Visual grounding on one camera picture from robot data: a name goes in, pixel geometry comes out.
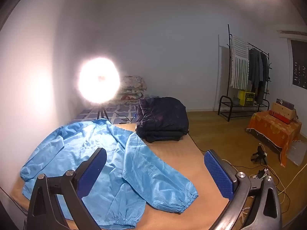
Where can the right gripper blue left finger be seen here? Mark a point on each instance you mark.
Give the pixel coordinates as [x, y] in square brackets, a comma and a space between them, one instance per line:
[45, 211]

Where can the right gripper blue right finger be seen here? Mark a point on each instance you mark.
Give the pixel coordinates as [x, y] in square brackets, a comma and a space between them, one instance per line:
[264, 211]

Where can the blue work jacket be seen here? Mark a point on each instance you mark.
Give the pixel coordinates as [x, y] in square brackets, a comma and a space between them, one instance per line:
[101, 177]

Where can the black clothes rack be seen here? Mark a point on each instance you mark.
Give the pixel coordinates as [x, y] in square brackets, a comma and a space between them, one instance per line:
[229, 103]

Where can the folded dark navy clothes stack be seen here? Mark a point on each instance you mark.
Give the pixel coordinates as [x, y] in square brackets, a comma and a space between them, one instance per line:
[161, 119]

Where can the dark hanging clothes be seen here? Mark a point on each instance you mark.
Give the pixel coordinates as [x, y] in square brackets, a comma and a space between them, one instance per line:
[258, 73]

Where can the power strip on floor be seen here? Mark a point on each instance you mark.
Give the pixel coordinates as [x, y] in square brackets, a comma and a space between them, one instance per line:
[261, 174]

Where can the small black floor tripod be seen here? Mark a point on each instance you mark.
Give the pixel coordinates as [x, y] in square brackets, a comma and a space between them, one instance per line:
[260, 156]

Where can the tan bed blanket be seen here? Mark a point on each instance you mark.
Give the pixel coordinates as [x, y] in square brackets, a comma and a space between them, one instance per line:
[185, 157]

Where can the orange covered table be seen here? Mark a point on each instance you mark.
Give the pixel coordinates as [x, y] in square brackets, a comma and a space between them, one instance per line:
[279, 133]

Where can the red flat box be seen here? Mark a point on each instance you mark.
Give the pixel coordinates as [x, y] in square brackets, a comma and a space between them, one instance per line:
[280, 117]

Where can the yellow black box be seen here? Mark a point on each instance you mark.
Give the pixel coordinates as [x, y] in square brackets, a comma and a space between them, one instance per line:
[246, 98]

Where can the cardboard box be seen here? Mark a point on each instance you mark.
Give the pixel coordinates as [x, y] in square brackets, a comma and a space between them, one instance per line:
[284, 111]

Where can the dark book on box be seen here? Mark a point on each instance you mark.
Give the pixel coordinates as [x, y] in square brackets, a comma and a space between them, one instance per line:
[285, 104]

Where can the striped white towel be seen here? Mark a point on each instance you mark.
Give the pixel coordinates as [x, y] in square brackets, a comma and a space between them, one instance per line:
[239, 52]

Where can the black lamp tripod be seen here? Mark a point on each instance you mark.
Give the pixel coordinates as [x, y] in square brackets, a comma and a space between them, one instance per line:
[102, 113]

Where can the blue white patterned sheet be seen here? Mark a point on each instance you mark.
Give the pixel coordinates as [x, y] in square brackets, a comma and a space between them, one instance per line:
[120, 110]

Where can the floral folded quilts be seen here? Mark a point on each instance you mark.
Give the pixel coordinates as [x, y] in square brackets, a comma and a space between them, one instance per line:
[132, 88]

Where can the ring light lamp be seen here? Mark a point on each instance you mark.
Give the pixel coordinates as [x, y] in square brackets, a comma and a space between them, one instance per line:
[98, 80]

